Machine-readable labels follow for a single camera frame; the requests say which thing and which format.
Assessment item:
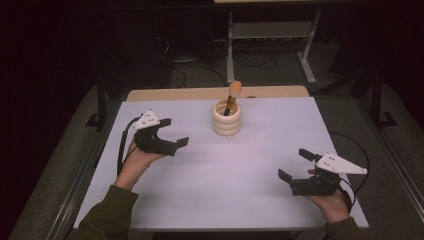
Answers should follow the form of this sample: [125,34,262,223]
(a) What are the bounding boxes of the white table board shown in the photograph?
[73,96,370,232]

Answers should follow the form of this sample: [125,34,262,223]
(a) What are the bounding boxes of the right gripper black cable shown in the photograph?
[328,130,371,214]

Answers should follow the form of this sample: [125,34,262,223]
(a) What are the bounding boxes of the cream ribbed brush holder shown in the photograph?
[211,99,242,137]

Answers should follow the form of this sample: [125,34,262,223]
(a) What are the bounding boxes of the black floor cables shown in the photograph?
[152,16,278,90]

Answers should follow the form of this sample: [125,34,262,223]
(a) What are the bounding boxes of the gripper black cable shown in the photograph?
[328,130,371,214]
[116,116,142,178]

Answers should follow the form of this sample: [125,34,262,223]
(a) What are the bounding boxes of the makeup brush with black handle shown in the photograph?
[223,80,243,117]

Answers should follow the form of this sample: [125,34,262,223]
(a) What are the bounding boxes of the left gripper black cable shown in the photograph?
[116,116,142,178]

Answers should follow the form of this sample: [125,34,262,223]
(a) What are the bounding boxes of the metal frame rail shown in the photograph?
[44,99,123,240]
[352,98,424,214]

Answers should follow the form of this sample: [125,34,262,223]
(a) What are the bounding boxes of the black metal stand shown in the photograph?
[370,68,400,130]
[85,71,108,132]

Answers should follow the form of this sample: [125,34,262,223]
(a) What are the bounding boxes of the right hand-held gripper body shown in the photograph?
[289,152,369,197]

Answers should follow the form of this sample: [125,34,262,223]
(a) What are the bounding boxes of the person's left hand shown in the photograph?
[114,138,165,192]

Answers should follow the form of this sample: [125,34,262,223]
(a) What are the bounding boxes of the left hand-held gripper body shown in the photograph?
[130,110,178,157]

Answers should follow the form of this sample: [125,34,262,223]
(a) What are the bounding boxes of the wooden table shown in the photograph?
[126,85,310,102]

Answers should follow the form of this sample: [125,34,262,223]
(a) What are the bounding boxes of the person's right hand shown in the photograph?
[304,168,352,224]

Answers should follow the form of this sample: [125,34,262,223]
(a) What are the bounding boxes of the white metal stand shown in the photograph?
[225,8,323,86]

